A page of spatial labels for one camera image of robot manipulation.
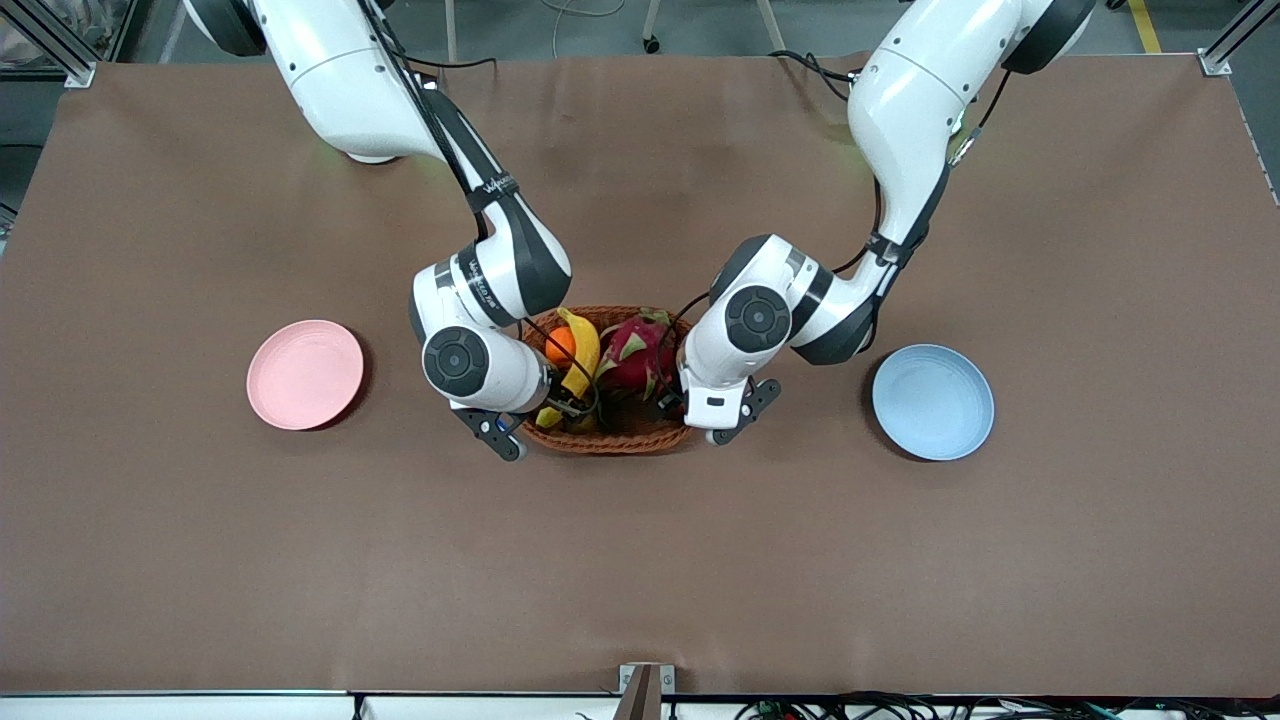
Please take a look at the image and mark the yellow banana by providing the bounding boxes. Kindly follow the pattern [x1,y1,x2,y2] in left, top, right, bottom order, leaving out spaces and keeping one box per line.
[535,308,602,429]

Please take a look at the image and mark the pink dragon fruit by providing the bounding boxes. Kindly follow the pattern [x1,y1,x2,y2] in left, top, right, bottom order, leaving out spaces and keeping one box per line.
[595,309,691,403]

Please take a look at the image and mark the brown wicker basket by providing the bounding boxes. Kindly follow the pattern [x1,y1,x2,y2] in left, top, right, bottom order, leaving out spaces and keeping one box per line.
[515,305,701,456]

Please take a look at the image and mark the brown table cover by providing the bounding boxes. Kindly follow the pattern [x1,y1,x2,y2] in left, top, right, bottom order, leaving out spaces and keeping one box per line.
[0,52,1280,698]

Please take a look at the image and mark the blue plate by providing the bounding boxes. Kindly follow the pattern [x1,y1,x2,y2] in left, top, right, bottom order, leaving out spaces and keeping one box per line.
[871,344,996,462]

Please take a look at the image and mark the pink plate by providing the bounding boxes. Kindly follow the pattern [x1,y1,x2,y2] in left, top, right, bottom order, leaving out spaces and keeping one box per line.
[246,319,365,432]

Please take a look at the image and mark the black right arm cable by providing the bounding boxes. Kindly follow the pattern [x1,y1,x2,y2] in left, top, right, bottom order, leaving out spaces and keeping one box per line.
[360,0,603,426]

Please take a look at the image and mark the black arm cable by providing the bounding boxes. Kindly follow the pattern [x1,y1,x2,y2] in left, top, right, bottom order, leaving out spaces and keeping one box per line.
[360,0,603,426]
[835,68,1013,277]

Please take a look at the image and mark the grey metal camera mount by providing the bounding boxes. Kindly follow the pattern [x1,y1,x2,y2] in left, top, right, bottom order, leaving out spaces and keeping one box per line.
[618,662,676,720]

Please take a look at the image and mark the black base cable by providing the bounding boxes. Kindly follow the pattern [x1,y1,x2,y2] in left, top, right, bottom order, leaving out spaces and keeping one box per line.
[768,48,863,107]

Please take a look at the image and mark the black cable bundle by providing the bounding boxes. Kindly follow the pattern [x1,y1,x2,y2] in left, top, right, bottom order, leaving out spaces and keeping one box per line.
[735,690,1280,720]

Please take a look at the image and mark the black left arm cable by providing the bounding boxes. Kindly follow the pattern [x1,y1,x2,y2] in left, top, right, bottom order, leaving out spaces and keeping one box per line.
[835,68,1013,277]

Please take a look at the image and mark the white table edge rail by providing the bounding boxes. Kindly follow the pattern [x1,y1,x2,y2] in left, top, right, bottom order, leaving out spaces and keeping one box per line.
[0,690,621,720]

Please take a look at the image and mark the aluminium frame post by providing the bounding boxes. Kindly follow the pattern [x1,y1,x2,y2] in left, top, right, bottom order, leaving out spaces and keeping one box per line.
[1198,0,1280,77]
[0,0,97,89]

